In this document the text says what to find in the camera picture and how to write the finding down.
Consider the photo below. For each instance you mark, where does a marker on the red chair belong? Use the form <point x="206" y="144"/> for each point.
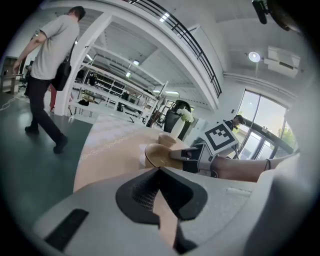
<point x="53" y="97"/>

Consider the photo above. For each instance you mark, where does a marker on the brown ceramic bowl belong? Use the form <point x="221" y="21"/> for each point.
<point x="160" y="153"/>
<point x="167" y="139"/>

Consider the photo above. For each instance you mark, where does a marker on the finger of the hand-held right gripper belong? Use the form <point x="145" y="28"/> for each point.
<point x="180" y="155"/>
<point x="191" y="166"/>

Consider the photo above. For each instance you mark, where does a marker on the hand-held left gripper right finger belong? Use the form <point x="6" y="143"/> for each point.
<point x="225" y="205"/>

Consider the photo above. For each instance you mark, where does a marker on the black office chair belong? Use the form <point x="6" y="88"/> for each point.
<point x="170" y="120"/>

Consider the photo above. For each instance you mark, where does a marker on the wooden side table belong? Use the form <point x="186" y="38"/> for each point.
<point x="7" y="83"/>

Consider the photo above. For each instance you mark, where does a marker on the person's right forearm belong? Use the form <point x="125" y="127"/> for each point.
<point x="237" y="167"/>

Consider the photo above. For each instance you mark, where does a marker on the white vase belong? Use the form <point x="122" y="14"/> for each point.
<point x="177" y="130"/>

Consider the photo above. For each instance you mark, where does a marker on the black balcony railing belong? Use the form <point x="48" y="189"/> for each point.
<point x="216" y="86"/>

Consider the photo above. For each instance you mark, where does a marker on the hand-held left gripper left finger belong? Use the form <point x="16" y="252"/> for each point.
<point x="100" y="225"/>

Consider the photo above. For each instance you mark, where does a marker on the round white lamp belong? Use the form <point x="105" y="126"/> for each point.
<point x="253" y="56"/>

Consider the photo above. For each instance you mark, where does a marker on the white air conditioner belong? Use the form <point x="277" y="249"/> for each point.
<point x="282" y="62"/>

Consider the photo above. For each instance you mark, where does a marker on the white shelving unit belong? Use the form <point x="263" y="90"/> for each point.
<point x="112" y="100"/>

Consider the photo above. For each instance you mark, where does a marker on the black shoulder bag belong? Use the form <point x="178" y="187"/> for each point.
<point x="61" y="75"/>

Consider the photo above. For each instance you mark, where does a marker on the black crumpled cloth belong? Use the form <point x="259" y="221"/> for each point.
<point x="83" y="102"/>

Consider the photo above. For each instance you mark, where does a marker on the white flower bouquet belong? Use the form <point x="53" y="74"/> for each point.
<point x="186" y="115"/>

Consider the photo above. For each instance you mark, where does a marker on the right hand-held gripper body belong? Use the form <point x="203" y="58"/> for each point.
<point x="220" y="138"/>

